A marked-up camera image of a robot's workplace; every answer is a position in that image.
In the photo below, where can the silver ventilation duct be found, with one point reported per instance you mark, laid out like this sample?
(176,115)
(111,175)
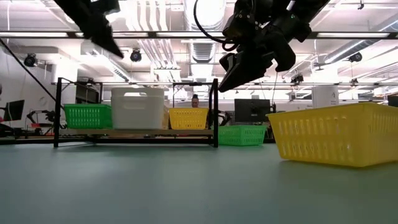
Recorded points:
(203,54)

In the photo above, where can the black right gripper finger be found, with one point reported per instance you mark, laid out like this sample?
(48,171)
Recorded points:
(248,70)
(228,62)

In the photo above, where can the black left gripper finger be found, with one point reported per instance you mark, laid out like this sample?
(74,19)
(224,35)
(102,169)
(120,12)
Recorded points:
(102,42)
(111,42)

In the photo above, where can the black background robot arm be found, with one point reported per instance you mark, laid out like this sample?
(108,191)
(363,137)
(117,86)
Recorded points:
(224,117)
(46,115)

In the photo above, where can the dark background cabinet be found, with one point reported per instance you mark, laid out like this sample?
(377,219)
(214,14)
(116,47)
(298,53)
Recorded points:
(88,93)

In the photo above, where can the black computer monitor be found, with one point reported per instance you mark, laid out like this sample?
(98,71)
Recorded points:
(393,101)
(14,110)
(252,109)

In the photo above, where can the white pillar with sign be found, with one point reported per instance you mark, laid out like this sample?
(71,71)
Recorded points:
(325,96)

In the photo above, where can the black metal wood shelf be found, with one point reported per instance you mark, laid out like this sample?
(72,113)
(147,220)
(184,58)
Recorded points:
(140,132)

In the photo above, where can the green table mat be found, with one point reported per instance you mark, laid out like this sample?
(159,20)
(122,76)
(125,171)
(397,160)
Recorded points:
(186,193)

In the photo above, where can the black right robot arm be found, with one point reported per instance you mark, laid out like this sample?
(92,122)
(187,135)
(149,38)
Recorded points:
(311,12)

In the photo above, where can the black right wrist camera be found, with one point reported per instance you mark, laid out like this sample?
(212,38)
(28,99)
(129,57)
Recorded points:
(237,21)

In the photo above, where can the black metal table frame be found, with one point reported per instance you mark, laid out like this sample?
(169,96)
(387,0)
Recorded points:
(25,141)

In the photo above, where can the black ceiling camera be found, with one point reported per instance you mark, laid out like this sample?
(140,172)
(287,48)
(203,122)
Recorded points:
(30,60)
(136,55)
(297,78)
(355,57)

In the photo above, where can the yellow plastic basket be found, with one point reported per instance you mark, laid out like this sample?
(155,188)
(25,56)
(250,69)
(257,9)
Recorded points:
(335,137)
(188,119)
(199,108)

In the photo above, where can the person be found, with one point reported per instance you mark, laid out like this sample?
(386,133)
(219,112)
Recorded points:
(195,102)

